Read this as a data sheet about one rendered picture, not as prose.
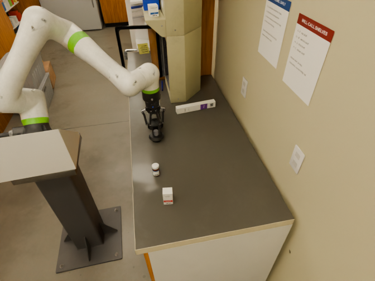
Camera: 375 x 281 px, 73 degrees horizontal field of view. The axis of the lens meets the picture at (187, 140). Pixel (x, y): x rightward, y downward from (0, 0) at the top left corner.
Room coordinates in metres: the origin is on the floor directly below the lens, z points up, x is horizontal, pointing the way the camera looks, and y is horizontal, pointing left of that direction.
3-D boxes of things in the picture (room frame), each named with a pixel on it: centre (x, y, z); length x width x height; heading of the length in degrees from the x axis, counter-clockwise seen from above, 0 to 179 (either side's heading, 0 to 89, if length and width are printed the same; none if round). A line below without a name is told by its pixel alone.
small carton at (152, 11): (1.64, 0.19, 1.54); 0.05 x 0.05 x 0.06; 18
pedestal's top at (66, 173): (1.05, 0.80, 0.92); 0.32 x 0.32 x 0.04; 12
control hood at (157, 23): (1.71, 0.20, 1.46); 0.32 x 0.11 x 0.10; 10
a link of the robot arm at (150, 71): (1.16, 0.19, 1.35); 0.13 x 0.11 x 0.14; 143
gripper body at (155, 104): (1.17, 0.19, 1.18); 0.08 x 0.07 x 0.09; 100
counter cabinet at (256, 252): (1.56, 0.05, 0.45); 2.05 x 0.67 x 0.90; 10
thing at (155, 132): (1.17, 0.19, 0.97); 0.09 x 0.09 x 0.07
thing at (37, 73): (3.05, 2.08, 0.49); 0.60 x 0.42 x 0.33; 10
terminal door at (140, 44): (1.86, 0.34, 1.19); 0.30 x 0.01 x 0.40; 92
